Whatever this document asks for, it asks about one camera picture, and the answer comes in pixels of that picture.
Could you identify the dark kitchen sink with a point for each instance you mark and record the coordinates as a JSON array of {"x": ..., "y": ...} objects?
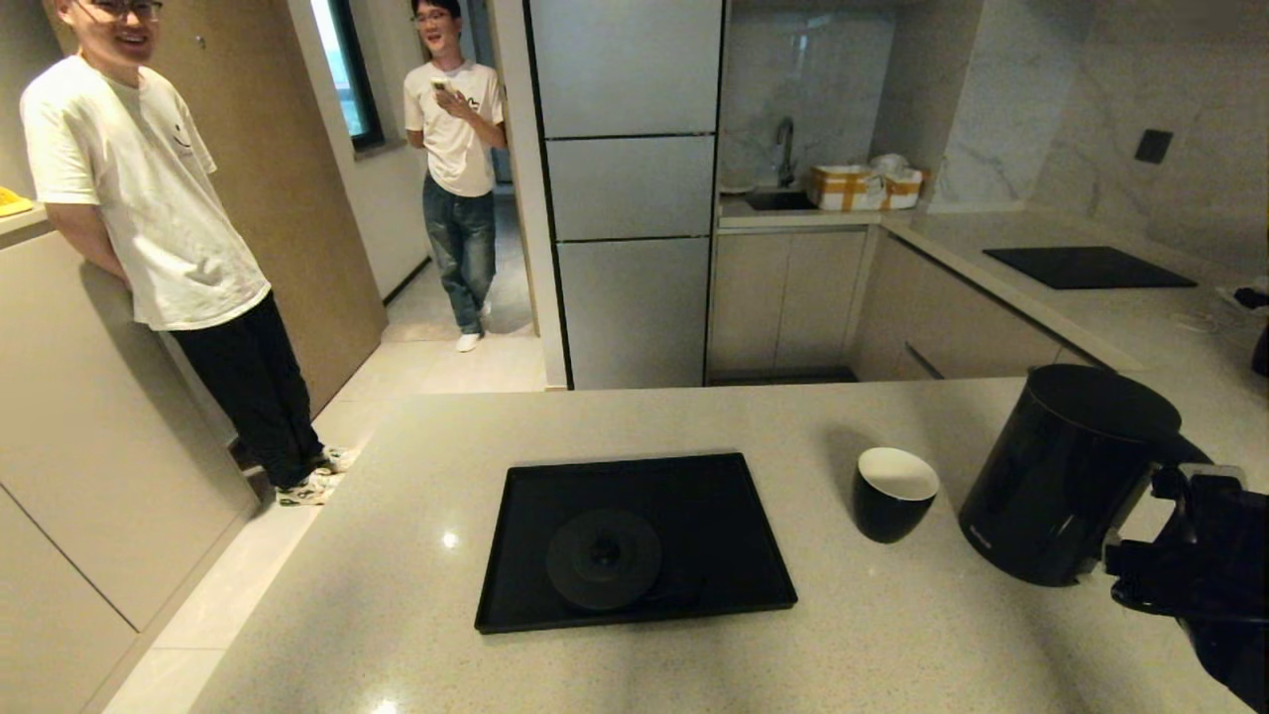
[{"x": 778, "y": 201}]

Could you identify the dark wall socket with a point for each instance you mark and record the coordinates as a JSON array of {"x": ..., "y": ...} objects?
[{"x": 1153, "y": 147}]

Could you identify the crumpled white bag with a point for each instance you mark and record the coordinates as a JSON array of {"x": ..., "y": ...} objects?
[{"x": 889, "y": 164}]

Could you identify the person in blue jeans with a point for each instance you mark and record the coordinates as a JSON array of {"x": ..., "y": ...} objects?
[{"x": 456, "y": 149}]

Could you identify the black induction cooktop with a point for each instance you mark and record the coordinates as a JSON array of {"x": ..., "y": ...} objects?
[{"x": 1091, "y": 268}]

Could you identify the white power strip with plug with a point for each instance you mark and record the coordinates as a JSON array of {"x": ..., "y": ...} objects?
[{"x": 1251, "y": 297}]

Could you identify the yellow object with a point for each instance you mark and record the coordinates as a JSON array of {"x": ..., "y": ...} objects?
[{"x": 12, "y": 201}]

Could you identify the person in smiley white t-shirt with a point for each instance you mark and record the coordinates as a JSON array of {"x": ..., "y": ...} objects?
[{"x": 159, "y": 198}]

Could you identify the white box with yellow tape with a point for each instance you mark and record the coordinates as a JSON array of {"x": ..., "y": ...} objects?
[
  {"x": 902, "y": 189},
  {"x": 843, "y": 188}
]

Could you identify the black mug white inside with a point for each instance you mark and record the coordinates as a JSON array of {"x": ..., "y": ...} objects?
[{"x": 890, "y": 511}]

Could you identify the black electric kettle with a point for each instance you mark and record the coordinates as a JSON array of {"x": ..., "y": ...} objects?
[{"x": 1061, "y": 476}]

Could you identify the silver refrigerator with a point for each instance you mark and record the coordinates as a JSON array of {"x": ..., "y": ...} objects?
[{"x": 634, "y": 188}]

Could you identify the light wooden door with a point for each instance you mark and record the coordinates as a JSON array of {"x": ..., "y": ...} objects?
[{"x": 317, "y": 228}]

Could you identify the dark framed window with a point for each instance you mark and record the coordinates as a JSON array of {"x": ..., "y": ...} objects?
[{"x": 349, "y": 89}]

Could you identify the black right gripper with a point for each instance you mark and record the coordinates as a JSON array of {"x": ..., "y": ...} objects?
[{"x": 1229, "y": 555}]

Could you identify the beige kitchen counter cabinets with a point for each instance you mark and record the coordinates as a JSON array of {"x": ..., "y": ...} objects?
[{"x": 803, "y": 297}]

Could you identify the white storage cabinet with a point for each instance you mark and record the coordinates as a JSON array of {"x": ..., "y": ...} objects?
[{"x": 59, "y": 446}]

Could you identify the black rectangular serving tray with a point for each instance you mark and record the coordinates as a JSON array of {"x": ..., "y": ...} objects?
[{"x": 734, "y": 535}]

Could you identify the round black kettle base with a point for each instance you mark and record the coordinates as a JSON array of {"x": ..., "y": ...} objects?
[{"x": 603, "y": 560}]

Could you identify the metal kitchen faucet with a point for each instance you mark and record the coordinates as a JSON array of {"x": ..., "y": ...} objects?
[{"x": 785, "y": 149}]

